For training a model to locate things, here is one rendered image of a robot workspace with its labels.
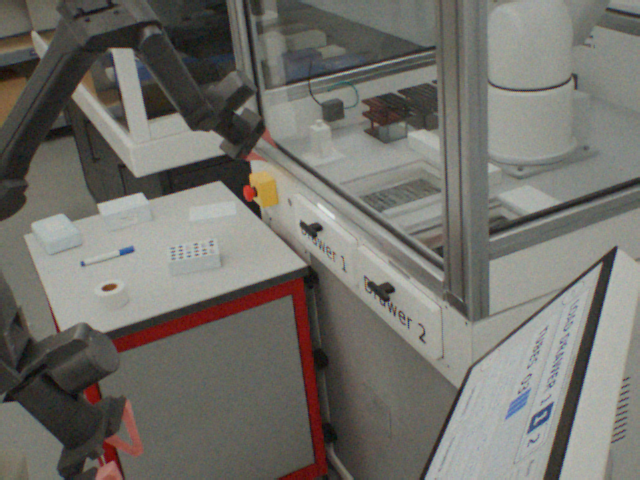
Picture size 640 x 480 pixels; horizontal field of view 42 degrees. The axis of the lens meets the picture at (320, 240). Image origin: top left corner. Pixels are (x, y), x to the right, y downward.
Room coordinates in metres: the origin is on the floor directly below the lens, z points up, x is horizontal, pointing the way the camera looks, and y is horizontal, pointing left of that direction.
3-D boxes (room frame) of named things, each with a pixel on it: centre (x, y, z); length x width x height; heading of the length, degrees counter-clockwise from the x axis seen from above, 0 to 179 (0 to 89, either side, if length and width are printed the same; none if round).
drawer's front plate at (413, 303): (1.38, -0.13, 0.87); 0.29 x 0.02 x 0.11; 23
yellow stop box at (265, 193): (1.96, 0.13, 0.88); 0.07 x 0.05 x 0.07; 23
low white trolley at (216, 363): (1.93, 0.43, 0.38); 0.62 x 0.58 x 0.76; 23
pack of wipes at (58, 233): (2.04, 0.70, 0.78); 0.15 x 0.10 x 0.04; 29
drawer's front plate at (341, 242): (1.67, -0.01, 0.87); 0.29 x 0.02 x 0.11; 23
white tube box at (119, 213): (2.12, 0.53, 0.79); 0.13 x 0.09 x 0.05; 112
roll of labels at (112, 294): (1.68, 0.50, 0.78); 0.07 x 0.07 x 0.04
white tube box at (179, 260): (1.82, 0.32, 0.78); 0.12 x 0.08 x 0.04; 97
